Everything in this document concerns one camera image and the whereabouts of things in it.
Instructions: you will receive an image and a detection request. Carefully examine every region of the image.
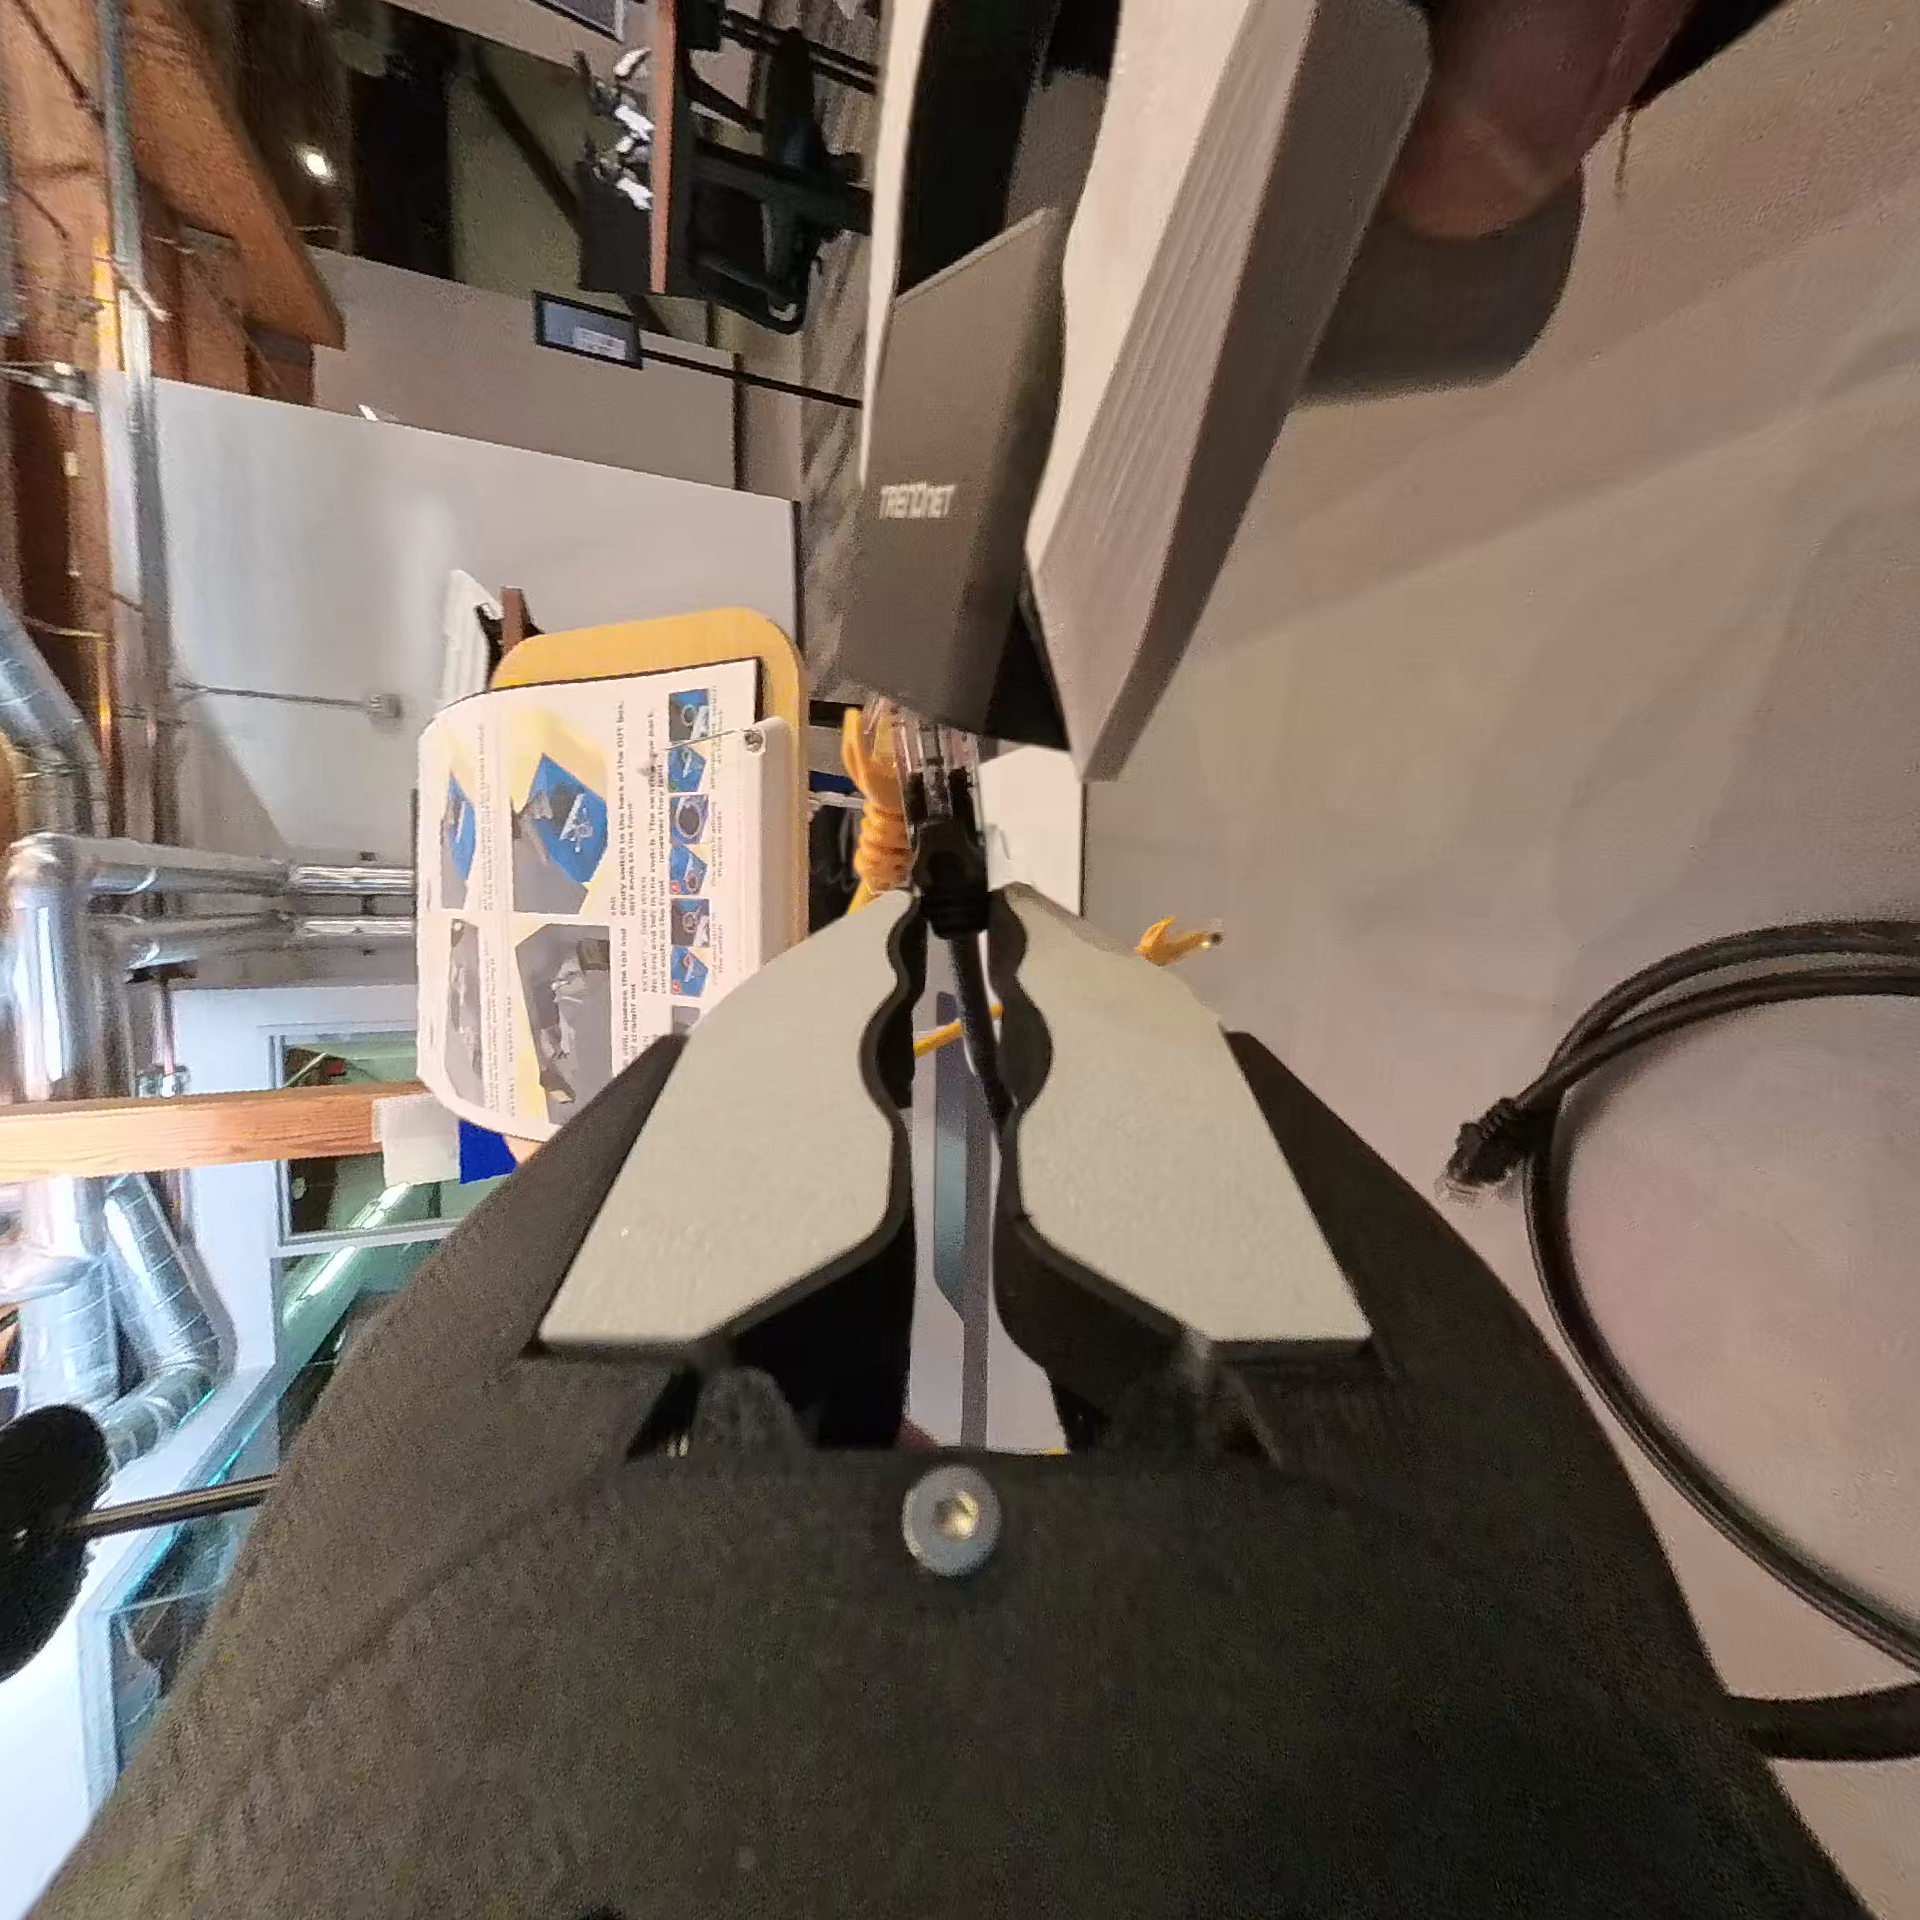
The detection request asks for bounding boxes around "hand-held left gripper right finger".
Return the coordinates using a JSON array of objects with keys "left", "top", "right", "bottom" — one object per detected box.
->
[{"left": 983, "top": 883, "right": 1375, "bottom": 1366}]

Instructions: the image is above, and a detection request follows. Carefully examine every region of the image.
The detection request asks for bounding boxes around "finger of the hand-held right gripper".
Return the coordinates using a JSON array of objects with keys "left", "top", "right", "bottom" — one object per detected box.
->
[
  {"left": 862, "top": 0, "right": 942, "bottom": 399},
  {"left": 1023, "top": 0, "right": 1436, "bottom": 783}
]

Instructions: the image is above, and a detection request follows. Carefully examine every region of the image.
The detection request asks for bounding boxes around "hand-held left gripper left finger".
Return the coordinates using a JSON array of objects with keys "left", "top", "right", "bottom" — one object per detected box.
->
[{"left": 534, "top": 892, "right": 918, "bottom": 1369}]

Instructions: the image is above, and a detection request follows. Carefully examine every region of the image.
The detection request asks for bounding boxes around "black network adapter box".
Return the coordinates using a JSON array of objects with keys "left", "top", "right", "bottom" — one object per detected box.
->
[{"left": 824, "top": 207, "right": 1077, "bottom": 751}]

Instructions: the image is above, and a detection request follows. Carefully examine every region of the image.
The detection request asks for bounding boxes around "black ethernet cable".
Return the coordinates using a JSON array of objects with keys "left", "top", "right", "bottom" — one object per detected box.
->
[{"left": 895, "top": 726, "right": 1920, "bottom": 1764}]

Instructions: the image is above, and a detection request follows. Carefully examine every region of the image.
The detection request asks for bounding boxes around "person's right hand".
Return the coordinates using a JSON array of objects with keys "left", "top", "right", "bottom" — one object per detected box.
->
[{"left": 1375, "top": 23, "right": 1653, "bottom": 241}]

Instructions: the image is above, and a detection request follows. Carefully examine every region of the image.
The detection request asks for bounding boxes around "black desk with wooden top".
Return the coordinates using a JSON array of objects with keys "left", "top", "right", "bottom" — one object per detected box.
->
[{"left": 568, "top": 0, "right": 880, "bottom": 336}]

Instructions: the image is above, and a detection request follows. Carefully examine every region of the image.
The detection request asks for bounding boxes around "printed instruction sheet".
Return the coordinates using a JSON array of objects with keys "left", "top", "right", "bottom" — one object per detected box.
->
[{"left": 411, "top": 653, "right": 771, "bottom": 1128}]

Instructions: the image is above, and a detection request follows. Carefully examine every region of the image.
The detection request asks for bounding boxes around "wooden beam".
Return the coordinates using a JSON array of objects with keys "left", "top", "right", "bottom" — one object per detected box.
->
[{"left": 0, "top": 1079, "right": 436, "bottom": 1185}]

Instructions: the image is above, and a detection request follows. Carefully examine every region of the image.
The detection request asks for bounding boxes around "silver metal pipe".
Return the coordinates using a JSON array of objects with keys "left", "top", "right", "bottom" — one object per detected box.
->
[{"left": 7, "top": 832, "right": 423, "bottom": 921}]

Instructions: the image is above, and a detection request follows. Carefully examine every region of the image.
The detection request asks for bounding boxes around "grey partition panel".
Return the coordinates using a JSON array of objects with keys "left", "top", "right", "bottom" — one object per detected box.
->
[{"left": 96, "top": 374, "right": 798, "bottom": 902}]

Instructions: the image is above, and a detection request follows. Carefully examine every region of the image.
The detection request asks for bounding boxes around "black fuzzy microphone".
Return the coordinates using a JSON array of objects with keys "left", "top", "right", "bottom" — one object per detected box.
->
[{"left": 0, "top": 1400, "right": 280, "bottom": 1681}]

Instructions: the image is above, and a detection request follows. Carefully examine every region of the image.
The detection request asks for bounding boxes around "orange ethernet cable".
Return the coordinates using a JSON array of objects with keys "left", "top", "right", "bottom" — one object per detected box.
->
[{"left": 832, "top": 697, "right": 1224, "bottom": 1059}]

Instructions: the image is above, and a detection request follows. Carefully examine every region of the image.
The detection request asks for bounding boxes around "black framed wall sign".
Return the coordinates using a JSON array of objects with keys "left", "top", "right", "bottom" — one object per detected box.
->
[{"left": 532, "top": 291, "right": 649, "bottom": 371}]

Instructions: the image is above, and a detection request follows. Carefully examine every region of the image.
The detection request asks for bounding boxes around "silver ventilation duct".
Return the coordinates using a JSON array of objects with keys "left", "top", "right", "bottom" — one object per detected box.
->
[{"left": 0, "top": 598, "right": 243, "bottom": 1465}]

